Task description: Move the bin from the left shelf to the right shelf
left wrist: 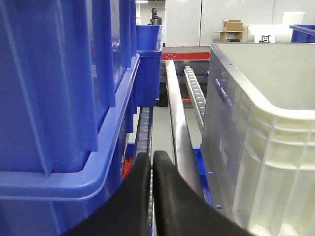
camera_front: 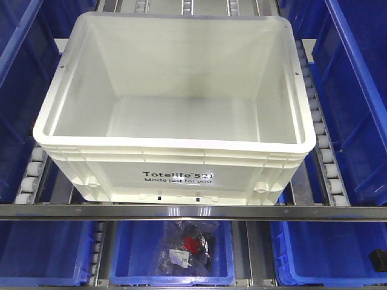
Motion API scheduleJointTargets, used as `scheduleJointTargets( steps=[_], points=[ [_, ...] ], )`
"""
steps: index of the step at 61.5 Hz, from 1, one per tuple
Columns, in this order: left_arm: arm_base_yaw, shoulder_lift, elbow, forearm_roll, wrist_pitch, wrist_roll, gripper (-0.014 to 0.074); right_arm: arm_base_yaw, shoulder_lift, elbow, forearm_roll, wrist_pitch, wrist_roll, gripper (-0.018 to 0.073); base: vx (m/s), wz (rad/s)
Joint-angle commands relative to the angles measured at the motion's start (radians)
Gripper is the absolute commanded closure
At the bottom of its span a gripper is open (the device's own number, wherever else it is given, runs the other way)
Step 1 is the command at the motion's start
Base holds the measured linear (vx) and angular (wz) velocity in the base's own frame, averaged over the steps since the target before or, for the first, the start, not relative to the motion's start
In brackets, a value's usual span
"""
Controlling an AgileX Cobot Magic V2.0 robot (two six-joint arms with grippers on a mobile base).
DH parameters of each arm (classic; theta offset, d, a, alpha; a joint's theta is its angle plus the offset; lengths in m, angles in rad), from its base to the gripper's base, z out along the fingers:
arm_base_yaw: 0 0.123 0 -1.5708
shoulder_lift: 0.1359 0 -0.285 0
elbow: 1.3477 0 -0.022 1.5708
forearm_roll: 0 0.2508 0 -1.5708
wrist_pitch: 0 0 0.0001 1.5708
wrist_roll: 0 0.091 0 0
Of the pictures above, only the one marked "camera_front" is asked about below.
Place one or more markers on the white Totelife plastic tote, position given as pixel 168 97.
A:
pixel 208 110

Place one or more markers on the blue bin lower middle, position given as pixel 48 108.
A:
pixel 135 248

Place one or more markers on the blue bin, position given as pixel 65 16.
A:
pixel 46 253
pixel 29 57
pixel 350 74
pixel 327 253
pixel 135 248

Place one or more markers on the blue bin lower right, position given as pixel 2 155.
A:
pixel 327 253

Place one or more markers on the blue bin upper right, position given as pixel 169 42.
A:
pixel 350 74

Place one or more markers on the blue bin lower left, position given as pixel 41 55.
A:
pixel 46 253

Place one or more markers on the blue bin upper left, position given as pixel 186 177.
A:
pixel 29 57

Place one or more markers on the black object in bin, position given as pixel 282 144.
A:
pixel 378 260

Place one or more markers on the clear bag of parts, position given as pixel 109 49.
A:
pixel 186 248

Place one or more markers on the lower white roller track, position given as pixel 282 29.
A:
pixel 96 252

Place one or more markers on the white roller track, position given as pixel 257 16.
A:
pixel 31 179
pixel 96 252
pixel 327 167

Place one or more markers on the right white roller track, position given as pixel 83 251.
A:
pixel 327 167

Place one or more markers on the left white roller track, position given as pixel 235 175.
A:
pixel 31 179

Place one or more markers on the steel front shelf rail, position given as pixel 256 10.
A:
pixel 152 212

